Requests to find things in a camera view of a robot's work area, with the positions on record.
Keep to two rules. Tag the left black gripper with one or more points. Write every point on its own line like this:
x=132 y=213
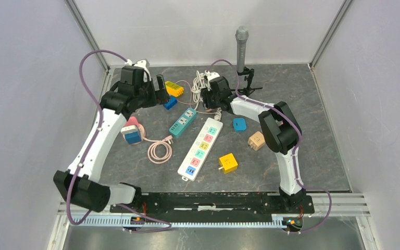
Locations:
x=160 y=96

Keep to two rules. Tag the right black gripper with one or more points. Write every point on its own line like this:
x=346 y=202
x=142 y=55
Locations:
x=205 y=95

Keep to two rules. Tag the small blue plug adapter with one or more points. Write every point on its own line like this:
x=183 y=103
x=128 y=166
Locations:
x=239 y=124

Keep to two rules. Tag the pink round socket reel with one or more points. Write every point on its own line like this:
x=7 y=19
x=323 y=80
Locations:
x=141 y=128

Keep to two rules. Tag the beige cube socket adapter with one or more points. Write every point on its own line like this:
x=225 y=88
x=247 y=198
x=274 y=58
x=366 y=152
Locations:
x=256 y=141

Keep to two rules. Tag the yellow cube socket adapter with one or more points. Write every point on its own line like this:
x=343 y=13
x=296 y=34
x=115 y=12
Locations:
x=228 y=163

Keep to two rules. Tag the white multicolour power strip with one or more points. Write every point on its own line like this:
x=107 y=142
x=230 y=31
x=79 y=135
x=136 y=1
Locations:
x=200 y=149

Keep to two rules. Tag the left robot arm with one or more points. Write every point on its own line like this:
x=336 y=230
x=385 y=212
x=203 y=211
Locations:
x=79 y=184

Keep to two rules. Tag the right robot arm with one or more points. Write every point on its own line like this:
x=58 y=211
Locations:
x=279 y=128

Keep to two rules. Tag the pink flat plug adapter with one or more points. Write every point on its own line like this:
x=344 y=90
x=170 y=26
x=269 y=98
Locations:
x=132 y=121

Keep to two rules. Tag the yellow rectangular power strip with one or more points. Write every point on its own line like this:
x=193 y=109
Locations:
x=174 y=89

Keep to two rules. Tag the blue green power strip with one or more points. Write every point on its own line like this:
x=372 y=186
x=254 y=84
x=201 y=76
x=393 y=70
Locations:
x=171 y=103

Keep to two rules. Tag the teal power strip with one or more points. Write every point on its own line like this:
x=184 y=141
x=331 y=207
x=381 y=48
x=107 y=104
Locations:
x=182 y=122

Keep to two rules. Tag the black microphone tripod stand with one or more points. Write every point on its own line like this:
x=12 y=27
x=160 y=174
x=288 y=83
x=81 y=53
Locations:
x=244 y=82

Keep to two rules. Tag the blue white cube adapter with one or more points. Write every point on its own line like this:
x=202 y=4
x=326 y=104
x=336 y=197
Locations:
x=131 y=134

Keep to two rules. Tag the grey microphone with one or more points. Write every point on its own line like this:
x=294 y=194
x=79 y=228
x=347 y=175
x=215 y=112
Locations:
x=241 y=37

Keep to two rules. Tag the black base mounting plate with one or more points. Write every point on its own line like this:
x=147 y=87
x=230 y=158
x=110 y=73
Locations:
x=220 y=206

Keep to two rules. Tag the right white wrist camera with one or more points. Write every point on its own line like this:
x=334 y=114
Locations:
x=209 y=75

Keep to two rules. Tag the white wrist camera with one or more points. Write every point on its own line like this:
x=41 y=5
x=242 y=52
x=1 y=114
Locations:
x=209 y=75
x=144 y=64

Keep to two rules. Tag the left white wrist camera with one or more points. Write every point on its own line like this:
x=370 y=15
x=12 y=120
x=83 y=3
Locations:
x=144 y=64

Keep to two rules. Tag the grey slotted cable duct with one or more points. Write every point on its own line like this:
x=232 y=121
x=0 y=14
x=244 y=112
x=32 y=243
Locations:
x=326 y=206

